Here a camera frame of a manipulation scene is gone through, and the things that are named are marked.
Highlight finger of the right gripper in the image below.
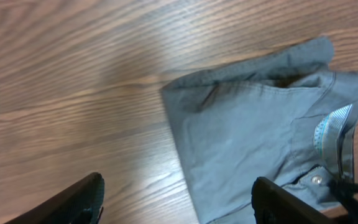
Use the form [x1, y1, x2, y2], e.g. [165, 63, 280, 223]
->
[328, 180, 358, 223]

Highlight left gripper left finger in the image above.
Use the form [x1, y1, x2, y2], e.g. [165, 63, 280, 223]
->
[6, 172, 104, 224]

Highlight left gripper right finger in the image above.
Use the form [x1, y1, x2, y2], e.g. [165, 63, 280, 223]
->
[252, 177, 336, 224]

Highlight grey shorts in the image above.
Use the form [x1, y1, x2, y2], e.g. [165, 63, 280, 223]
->
[161, 37, 358, 223]

